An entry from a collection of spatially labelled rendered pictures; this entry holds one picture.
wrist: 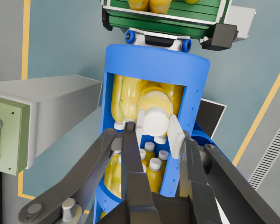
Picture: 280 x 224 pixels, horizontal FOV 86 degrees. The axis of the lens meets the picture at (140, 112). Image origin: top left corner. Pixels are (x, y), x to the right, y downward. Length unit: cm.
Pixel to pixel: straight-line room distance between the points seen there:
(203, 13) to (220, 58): 102
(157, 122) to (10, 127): 62
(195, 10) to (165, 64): 41
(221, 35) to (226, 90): 119
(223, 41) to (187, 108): 31
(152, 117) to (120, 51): 18
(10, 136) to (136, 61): 59
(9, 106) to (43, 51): 121
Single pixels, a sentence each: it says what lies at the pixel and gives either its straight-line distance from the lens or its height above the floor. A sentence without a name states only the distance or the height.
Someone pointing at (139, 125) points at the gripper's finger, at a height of 140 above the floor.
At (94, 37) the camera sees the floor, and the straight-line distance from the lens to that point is 166.
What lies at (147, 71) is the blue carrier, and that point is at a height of 123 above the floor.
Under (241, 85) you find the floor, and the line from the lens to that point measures 181.
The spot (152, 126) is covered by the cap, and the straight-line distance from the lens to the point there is 22.
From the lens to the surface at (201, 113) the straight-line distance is 155.
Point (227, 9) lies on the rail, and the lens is 64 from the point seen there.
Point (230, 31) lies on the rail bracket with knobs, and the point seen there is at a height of 100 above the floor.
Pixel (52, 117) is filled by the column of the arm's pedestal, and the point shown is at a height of 83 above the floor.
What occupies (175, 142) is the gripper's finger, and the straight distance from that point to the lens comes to 17.
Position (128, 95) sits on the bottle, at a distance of 41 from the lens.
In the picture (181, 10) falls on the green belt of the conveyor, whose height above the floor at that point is 90.
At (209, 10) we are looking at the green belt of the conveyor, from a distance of 71.
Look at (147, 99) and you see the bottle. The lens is 25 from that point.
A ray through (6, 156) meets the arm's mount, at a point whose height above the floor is 106.
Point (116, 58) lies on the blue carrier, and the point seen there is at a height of 120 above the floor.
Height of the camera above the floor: 155
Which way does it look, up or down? 73 degrees down
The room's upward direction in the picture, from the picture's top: 169 degrees counter-clockwise
